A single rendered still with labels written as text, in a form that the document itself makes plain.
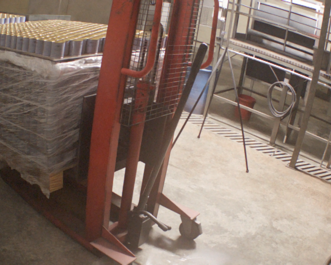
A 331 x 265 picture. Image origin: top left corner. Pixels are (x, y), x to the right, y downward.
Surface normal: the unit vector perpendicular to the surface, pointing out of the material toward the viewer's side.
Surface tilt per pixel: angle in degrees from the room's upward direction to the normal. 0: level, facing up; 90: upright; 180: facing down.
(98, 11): 90
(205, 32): 90
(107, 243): 0
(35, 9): 90
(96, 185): 90
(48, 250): 0
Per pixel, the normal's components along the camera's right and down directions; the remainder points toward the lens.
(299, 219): 0.16, -0.91
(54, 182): 0.80, 0.31
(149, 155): -0.58, 0.22
